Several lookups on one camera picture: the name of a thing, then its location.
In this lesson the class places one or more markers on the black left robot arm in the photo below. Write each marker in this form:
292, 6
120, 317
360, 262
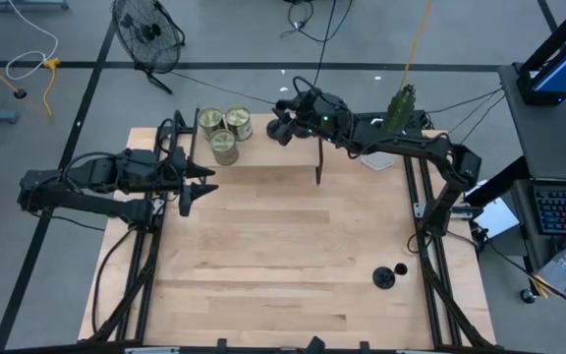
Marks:
81, 204

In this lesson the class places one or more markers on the black monitor stand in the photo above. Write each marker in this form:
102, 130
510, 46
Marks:
558, 37

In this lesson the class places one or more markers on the keyboard with coloured backlight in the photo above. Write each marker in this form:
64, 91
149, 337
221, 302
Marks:
565, 211

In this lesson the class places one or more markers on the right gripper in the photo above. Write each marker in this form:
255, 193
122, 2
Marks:
307, 115

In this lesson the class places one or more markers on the grey pouch with orange logo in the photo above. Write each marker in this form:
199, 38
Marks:
563, 268

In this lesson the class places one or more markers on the white paper sheet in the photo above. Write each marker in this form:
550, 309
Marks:
499, 218

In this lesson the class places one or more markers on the ribbed metal tin can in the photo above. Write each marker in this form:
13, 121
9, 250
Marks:
239, 120
224, 146
210, 120

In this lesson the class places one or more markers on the white hexagonal plant pot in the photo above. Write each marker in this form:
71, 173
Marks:
377, 161

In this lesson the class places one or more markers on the black caster wheel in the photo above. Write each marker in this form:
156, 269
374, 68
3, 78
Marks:
527, 296

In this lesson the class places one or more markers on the black metal candlestick holder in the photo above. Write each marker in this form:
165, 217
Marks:
274, 132
383, 277

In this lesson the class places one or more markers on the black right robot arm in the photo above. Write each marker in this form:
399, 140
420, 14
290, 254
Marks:
401, 142

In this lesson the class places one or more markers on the small black object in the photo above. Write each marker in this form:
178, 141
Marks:
316, 345

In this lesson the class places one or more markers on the black floor fan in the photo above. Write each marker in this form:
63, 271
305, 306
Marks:
148, 32

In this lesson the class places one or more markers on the wooden shelf with black legs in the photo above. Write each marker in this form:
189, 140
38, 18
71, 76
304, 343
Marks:
258, 152

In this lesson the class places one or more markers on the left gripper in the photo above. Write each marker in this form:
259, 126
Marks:
175, 177

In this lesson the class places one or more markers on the grey equipment cart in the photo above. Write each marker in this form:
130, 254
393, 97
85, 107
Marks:
543, 133

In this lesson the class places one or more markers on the black metal rig frame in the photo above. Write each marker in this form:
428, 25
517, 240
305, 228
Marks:
144, 314

